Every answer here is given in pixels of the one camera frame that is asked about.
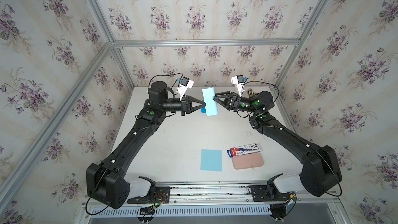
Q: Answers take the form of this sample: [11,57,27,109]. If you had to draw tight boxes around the pink eraser case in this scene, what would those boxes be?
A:
[232,152,264,170]

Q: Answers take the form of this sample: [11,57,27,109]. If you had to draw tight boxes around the colored pencils bundle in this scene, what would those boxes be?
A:
[247,88,255,99]

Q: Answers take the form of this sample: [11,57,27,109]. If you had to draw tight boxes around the light blue front paper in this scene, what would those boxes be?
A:
[200,149,222,172]

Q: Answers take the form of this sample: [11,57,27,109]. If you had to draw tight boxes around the white vented cable duct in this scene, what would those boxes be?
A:
[93,204,271,218]

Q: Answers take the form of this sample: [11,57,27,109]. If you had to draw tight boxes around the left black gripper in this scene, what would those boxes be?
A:
[159,95,204,118]

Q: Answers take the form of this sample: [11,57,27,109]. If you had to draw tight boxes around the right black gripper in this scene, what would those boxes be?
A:
[213,91,260,116]

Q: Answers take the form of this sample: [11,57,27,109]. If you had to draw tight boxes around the aluminium front rail frame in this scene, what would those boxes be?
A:
[73,181,351,224]

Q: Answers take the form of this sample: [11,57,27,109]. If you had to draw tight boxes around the light blue paper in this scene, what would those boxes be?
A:
[200,149,222,172]
[202,87,218,117]

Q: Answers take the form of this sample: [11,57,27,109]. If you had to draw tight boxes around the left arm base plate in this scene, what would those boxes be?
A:
[127,187,171,204]

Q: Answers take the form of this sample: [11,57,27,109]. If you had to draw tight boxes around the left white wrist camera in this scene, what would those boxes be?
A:
[177,76,194,101]

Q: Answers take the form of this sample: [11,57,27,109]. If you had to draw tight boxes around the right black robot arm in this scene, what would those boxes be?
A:
[214,91,343,197]

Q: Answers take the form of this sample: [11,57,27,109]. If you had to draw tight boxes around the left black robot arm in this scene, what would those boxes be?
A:
[86,81,206,209]

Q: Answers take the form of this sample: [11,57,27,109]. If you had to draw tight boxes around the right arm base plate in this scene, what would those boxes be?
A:
[248,185,294,202]

